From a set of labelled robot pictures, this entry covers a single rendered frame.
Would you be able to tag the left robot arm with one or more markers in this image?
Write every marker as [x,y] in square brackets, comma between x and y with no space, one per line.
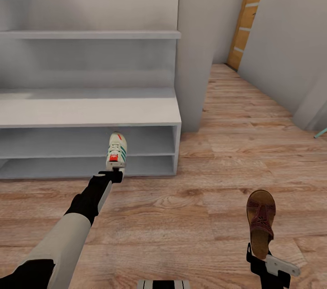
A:
[51,264]

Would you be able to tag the door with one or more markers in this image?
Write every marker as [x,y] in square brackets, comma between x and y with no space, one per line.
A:
[240,37]

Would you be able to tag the gym shoe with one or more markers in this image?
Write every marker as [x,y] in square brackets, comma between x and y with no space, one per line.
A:
[117,149]

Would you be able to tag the sandal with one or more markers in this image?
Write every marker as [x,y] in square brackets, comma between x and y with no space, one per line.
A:
[261,210]

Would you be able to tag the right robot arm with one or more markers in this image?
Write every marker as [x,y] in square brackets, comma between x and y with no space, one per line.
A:
[274,272]

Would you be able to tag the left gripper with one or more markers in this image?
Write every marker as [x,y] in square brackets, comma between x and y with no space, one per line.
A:
[116,175]

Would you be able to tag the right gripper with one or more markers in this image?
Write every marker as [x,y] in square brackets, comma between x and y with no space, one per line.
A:
[282,281]

